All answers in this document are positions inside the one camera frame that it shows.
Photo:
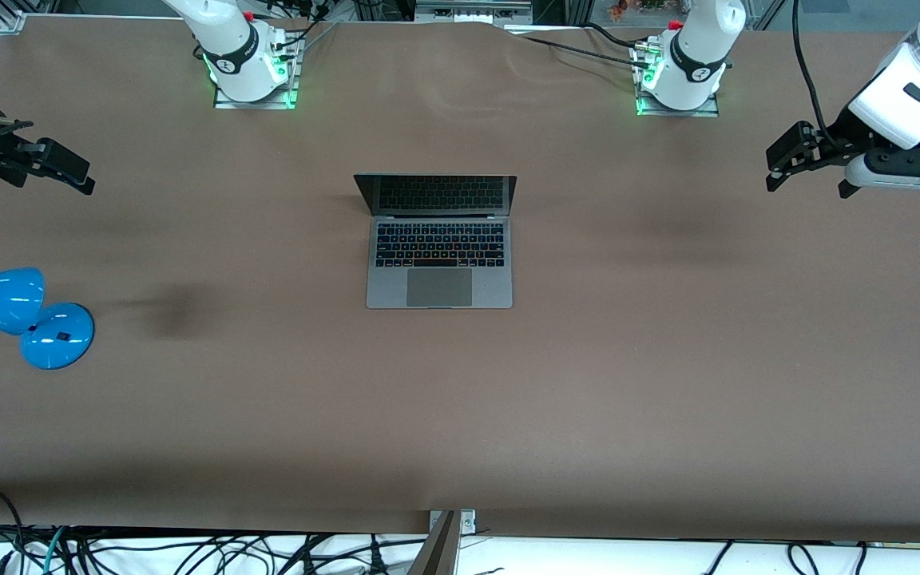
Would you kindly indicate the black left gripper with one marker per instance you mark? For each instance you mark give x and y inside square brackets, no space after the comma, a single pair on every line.
[845,129]

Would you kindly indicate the grey laptop with black keyboard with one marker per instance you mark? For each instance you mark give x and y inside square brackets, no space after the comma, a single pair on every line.
[439,287]

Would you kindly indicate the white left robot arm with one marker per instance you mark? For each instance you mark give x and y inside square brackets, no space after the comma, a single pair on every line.
[699,48]

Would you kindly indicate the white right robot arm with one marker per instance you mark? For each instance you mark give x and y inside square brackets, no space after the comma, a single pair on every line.
[232,44]

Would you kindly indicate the blue desk lamp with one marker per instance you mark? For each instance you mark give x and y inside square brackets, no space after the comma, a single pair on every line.
[57,339]

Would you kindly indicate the grey power strip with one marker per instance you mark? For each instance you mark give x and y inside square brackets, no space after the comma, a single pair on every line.
[472,11]

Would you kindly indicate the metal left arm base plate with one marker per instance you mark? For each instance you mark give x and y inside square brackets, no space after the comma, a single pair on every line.
[714,106]

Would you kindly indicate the aluminium frame corner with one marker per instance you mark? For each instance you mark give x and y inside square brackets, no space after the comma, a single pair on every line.
[9,17]

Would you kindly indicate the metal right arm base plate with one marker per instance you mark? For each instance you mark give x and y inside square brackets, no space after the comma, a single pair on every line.
[291,84]

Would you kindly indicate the small metal table bracket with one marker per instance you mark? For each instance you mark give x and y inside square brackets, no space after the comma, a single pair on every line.
[468,521]

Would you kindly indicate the dark metal post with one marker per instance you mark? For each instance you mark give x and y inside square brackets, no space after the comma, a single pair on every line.
[436,555]

